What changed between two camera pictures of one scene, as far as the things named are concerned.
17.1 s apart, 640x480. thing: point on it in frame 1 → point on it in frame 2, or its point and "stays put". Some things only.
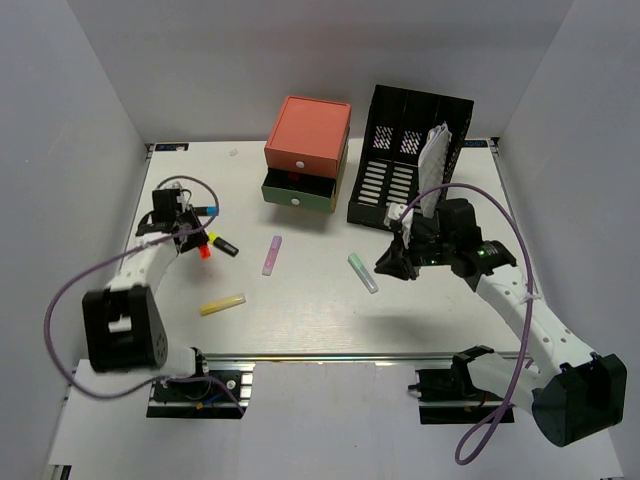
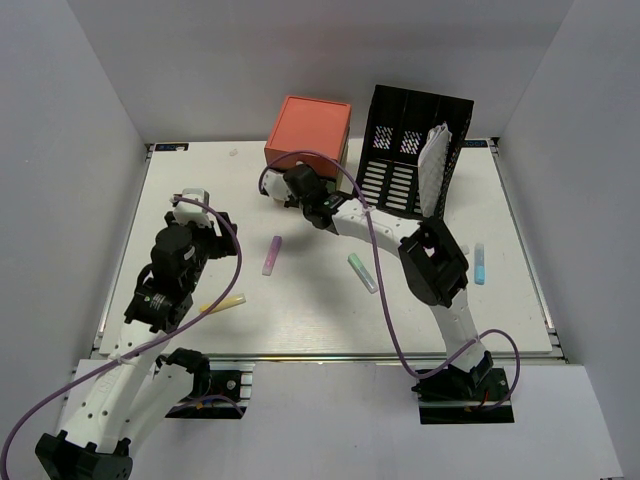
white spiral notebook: [431, 166] stays put
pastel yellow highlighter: [216, 305] stays put
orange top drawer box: [307, 136] stays put
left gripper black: [200, 238] → [222, 245]
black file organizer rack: [387, 167] stays put
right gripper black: [400, 261] → [292, 199]
